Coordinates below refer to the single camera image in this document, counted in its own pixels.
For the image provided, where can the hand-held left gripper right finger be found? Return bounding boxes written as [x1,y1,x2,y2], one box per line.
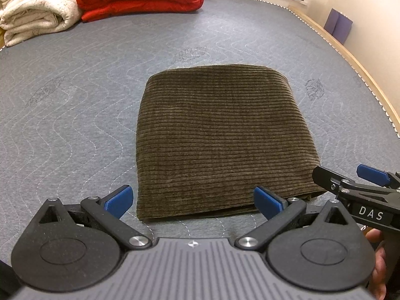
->
[234,186,351,251]

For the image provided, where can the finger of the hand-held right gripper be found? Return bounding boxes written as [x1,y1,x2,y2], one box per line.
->
[312,165,355,196]
[357,164,400,191]

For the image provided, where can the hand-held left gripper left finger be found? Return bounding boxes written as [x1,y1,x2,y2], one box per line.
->
[37,185,153,251]

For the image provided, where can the brown corduroy pants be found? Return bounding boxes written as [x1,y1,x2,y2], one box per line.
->
[135,64,327,221]

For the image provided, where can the person's right hand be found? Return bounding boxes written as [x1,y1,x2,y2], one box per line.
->
[365,228,389,300]

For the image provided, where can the grey quilted mattress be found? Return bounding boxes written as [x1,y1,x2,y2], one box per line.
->
[0,0,400,244]

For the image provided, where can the purple paper sheet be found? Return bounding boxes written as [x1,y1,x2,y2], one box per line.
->
[325,8,354,46]

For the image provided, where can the folded cream blanket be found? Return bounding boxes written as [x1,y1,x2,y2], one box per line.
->
[0,0,90,47]

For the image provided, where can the wooden bed frame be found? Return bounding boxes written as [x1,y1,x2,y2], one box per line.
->
[200,0,400,138]

